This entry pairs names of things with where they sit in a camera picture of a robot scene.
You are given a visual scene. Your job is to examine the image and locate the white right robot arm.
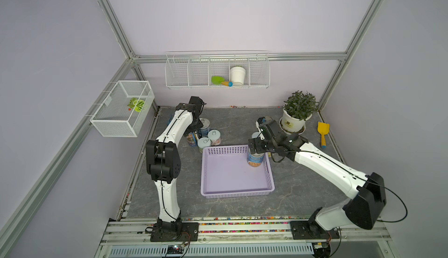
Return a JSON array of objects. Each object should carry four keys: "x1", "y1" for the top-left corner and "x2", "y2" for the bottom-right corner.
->
[{"x1": 248, "y1": 116, "x2": 387, "y2": 238}]

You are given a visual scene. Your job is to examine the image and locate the green potted plant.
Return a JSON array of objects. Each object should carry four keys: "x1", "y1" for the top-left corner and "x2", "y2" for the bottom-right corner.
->
[{"x1": 283, "y1": 91, "x2": 318, "y2": 120}]

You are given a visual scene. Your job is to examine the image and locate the small white empty pot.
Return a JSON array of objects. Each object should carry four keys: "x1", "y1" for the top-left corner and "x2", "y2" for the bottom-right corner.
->
[{"x1": 230, "y1": 66, "x2": 246, "y2": 86}]

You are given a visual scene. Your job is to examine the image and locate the green labelled white-lid can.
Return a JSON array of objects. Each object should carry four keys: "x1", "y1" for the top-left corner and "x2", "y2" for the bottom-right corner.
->
[{"x1": 197, "y1": 137, "x2": 212, "y2": 154}]

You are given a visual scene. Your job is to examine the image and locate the tall can with plastic lid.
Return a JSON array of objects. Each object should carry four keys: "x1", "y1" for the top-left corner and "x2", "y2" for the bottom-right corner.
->
[{"x1": 186, "y1": 132, "x2": 198, "y2": 147}]

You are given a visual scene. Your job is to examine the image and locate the green toy scoop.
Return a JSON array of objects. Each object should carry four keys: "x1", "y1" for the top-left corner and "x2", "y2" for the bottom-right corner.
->
[{"x1": 211, "y1": 76, "x2": 233, "y2": 87}]

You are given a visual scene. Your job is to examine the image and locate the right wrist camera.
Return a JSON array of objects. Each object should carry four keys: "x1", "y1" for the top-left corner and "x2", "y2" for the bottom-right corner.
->
[{"x1": 255, "y1": 116, "x2": 274, "y2": 128}]

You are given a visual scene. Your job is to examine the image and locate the white wire wall shelf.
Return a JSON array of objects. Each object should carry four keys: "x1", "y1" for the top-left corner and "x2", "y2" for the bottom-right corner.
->
[{"x1": 164, "y1": 52, "x2": 271, "y2": 89}]

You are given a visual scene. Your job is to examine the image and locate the white pot saucer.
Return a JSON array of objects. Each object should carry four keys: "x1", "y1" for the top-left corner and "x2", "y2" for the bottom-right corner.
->
[{"x1": 278, "y1": 119, "x2": 306, "y2": 135}]

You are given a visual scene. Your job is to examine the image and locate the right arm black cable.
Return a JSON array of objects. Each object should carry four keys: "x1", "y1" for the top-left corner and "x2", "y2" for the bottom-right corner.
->
[{"x1": 300, "y1": 149, "x2": 408, "y2": 224}]

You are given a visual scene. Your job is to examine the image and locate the aluminium frame corner post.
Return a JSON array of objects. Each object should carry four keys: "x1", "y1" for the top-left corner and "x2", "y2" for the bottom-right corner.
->
[{"x1": 318, "y1": 0, "x2": 384, "y2": 112}]

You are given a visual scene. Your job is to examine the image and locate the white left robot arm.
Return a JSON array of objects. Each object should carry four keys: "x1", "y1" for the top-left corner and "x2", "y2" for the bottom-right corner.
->
[{"x1": 145, "y1": 96, "x2": 205, "y2": 243}]

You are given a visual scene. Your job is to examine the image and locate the blue Progresso soup can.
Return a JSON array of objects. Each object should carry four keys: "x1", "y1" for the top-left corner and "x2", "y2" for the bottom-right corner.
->
[{"x1": 247, "y1": 147, "x2": 266, "y2": 167}]

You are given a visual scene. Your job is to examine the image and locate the dark blue tin can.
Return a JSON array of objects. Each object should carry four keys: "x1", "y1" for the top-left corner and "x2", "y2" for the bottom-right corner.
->
[{"x1": 199, "y1": 118, "x2": 211, "y2": 138}]

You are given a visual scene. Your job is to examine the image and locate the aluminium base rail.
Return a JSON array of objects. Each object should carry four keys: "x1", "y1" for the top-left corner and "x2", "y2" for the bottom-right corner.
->
[{"x1": 95, "y1": 217, "x2": 400, "y2": 258}]

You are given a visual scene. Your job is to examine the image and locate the purple plastic basket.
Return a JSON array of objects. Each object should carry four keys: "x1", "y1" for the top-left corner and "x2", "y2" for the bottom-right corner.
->
[{"x1": 201, "y1": 145, "x2": 275, "y2": 198}]

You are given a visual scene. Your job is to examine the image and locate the pink labelled white-lid can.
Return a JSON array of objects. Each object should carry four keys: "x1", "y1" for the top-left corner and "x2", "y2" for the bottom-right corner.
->
[{"x1": 208, "y1": 130, "x2": 222, "y2": 146}]

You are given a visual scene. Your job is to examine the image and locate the white wire side basket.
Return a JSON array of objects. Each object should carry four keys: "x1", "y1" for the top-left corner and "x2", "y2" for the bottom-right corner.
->
[{"x1": 90, "y1": 80, "x2": 155, "y2": 138}]

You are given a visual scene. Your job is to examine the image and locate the yellow toy shovel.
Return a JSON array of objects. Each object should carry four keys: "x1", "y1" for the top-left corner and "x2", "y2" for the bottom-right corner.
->
[{"x1": 317, "y1": 122, "x2": 330, "y2": 148}]

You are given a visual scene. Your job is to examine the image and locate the green toy in basket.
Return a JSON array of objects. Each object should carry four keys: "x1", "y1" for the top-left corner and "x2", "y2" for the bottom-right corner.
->
[{"x1": 128, "y1": 98, "x2": 145, "y2": 113}]

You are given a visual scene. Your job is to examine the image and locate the white plant pot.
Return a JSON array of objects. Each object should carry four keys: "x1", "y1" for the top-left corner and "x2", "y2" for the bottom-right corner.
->
[{"x1": 281, "y1": 110, "x2": 313, "y2": 132}]

